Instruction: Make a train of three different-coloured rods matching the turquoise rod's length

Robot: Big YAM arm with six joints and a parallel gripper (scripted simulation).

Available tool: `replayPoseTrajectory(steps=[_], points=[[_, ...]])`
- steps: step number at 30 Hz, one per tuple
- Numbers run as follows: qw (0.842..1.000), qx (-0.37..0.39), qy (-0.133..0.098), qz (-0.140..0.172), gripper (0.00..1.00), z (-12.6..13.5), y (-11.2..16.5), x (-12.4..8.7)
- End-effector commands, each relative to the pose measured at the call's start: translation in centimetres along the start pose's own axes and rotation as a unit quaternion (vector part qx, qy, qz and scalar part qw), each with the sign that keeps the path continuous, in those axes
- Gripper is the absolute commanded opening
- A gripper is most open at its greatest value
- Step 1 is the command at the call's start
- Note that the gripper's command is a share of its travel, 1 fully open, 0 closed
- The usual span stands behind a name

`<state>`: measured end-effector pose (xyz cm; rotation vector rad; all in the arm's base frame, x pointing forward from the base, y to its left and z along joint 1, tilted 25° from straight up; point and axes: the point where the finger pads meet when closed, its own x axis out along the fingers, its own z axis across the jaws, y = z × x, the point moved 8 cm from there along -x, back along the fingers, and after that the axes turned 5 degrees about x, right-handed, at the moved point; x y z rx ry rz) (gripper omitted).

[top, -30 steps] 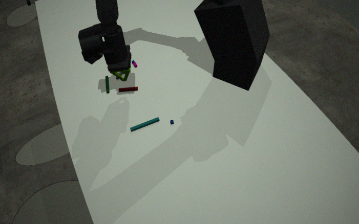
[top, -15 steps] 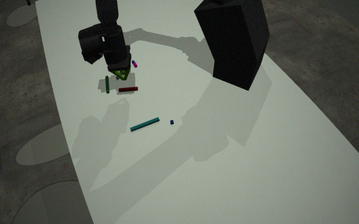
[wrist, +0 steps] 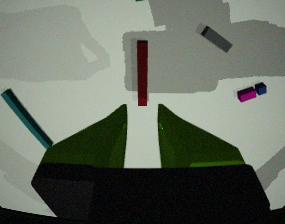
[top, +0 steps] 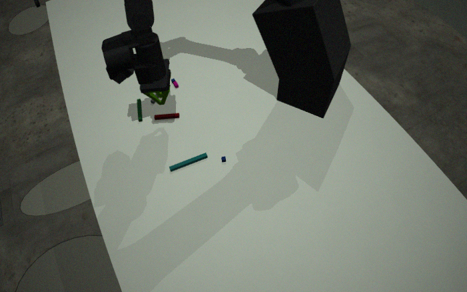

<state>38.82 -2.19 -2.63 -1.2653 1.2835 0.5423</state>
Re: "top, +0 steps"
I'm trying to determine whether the dark green rod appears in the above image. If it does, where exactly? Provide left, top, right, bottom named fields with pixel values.
left=137, top=99, right=143, bottom=122

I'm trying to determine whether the turquoise rod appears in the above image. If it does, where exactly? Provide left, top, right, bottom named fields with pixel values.
left=169, top=153, right=208, bottom=172

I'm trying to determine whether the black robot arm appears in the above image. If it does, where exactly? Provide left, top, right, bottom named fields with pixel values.
left=101, top=0, right=162, bottom=85

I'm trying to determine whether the dark red rod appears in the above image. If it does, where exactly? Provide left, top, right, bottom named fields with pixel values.
left=155, top=113, right=179, bottom=120

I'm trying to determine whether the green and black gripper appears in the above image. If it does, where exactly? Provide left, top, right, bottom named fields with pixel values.
left=139, top=54, right=171, bottom=105

